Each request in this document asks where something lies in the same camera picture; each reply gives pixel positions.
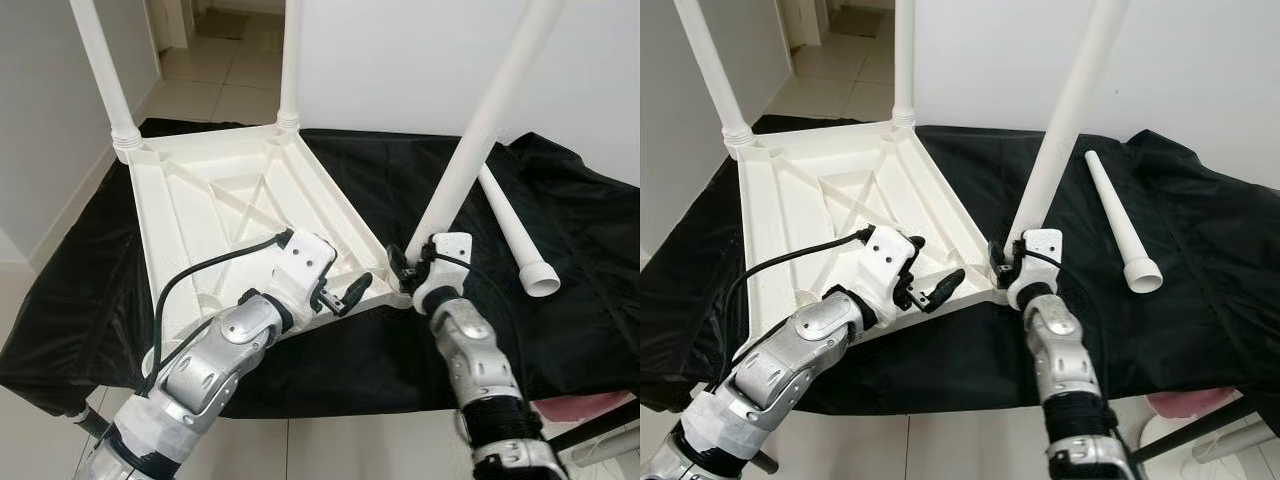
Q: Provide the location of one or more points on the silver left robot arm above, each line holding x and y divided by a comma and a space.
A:
780, 370
200, 370

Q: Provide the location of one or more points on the black shiny table cloth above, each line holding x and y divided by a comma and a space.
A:
1200, 335
580, 340

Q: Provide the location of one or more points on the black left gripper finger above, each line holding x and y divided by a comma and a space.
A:
355, 292
915, 241
945, 288

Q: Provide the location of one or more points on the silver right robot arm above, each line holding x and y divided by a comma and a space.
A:
480, 370
1062, 365

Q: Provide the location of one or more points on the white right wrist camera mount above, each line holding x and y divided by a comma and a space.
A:
1042, 248
450, 250

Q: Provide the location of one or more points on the pink cloth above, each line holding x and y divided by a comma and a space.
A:
580, 405
1190, 402

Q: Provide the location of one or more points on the white plastic children table top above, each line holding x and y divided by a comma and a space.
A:
200, 200
800, 195

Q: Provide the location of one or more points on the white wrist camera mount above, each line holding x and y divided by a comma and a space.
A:
1042, 248
888, 262
305, 265
450, 250

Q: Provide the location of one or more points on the black metal table leg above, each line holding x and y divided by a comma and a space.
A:
1205, 428
760, 461
595, 425
92, 422

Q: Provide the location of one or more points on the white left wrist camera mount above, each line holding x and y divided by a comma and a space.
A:
888, 262
305, 265

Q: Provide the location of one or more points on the white plastic table leg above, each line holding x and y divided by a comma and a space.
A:
1062, 130
712, 80
520, 240
105, 80
480, 130
904, 60
1125, 225
292, 60

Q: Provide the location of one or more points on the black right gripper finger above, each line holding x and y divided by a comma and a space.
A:
996, 260
399, 268

